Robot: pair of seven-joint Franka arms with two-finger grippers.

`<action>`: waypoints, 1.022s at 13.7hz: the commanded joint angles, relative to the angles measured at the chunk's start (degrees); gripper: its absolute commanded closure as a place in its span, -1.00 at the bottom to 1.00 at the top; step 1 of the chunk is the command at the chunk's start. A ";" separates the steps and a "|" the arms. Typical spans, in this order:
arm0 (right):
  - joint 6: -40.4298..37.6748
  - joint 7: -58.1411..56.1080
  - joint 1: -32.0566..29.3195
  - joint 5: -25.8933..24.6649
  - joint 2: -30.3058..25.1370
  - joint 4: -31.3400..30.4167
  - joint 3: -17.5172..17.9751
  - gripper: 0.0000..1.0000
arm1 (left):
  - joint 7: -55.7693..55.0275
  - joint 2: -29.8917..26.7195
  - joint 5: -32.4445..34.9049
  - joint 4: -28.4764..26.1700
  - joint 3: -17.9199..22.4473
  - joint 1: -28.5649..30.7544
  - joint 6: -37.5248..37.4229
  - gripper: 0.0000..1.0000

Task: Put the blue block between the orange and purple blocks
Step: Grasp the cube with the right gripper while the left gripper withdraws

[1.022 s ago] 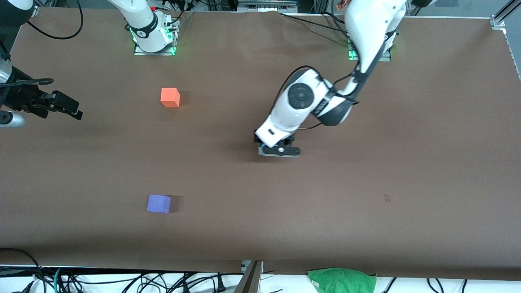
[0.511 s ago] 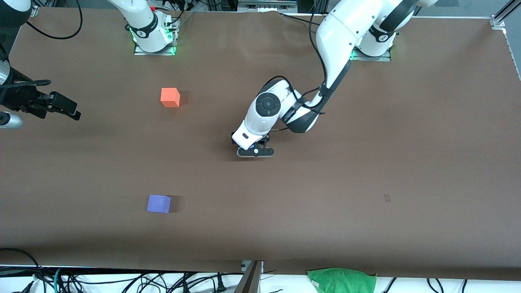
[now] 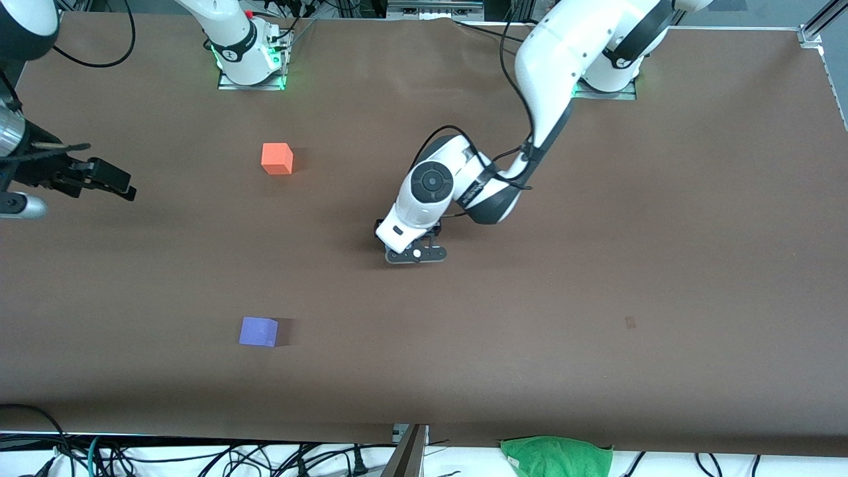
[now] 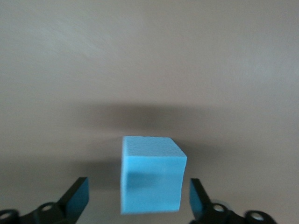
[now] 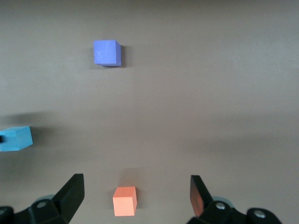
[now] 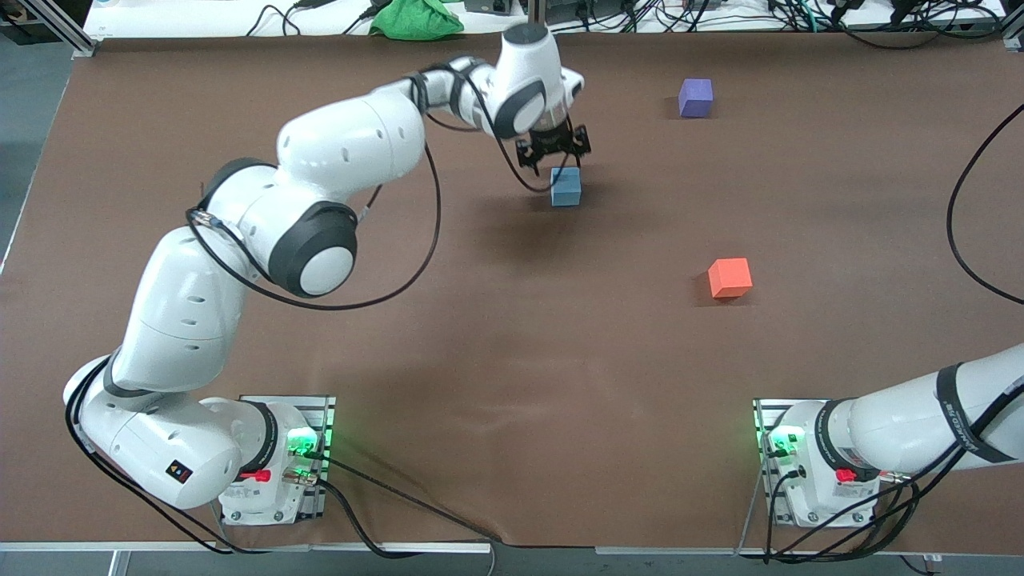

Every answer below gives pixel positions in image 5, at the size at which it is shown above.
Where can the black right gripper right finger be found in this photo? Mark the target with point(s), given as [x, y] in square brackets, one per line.
[203, 207]

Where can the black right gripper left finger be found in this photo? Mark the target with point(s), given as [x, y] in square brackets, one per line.
[63, 205]

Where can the blue foam block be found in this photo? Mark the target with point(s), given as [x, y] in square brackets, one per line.
[16, 138]

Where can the orange foam block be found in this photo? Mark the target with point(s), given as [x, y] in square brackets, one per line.
[123, 205]

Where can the purple foam block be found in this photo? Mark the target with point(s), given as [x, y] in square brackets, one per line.
[105, 51]

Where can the brown table cover sheet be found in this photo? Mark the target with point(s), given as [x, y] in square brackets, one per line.
[187, 93]

